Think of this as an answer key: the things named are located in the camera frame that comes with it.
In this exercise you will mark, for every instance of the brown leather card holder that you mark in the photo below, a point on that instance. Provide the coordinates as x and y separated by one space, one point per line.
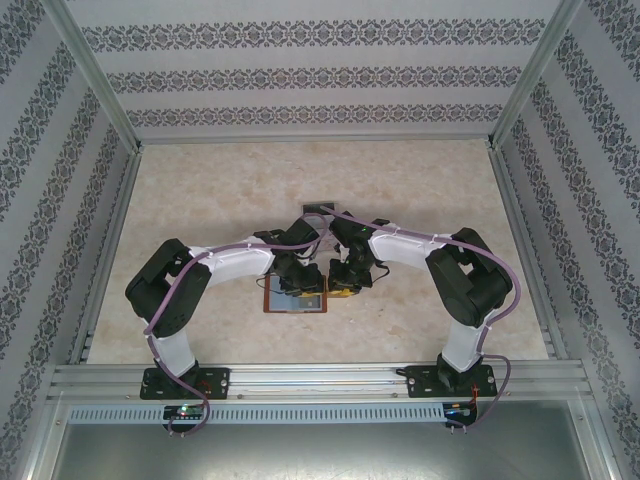
272 300

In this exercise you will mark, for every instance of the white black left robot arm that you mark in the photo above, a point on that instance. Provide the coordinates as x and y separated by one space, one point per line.
235 265

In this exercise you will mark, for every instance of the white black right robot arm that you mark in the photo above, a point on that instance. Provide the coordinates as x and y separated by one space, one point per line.
410 250

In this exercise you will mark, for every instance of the small controller circuit board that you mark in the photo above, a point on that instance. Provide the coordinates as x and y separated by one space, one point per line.
460 411
182 412

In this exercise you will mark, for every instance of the grey metal sheet panel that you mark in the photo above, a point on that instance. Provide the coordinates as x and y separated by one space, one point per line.
320 455

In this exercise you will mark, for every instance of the aluminium mounting rail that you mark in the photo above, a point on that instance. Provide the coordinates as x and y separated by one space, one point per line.
320 382

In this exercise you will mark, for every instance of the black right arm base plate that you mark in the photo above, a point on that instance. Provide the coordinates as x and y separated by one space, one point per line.
420 382

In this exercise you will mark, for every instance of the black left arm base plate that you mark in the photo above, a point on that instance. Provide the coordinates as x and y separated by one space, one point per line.
217 382

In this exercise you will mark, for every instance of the aluminium table side rail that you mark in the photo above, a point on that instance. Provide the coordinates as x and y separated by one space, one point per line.
525 250

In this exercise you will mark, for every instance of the aluminium frame post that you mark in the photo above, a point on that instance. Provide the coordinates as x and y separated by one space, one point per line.
534 70
592 450
97 70
50 450

